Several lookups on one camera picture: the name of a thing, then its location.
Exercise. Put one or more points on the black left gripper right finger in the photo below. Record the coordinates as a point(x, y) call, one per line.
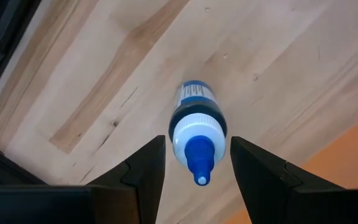
point(266, 186)

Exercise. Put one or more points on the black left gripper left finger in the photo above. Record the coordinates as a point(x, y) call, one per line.
point(145, 174)

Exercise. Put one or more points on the blue ink bottle white cap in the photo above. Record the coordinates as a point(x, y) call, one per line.
point(197, 130)

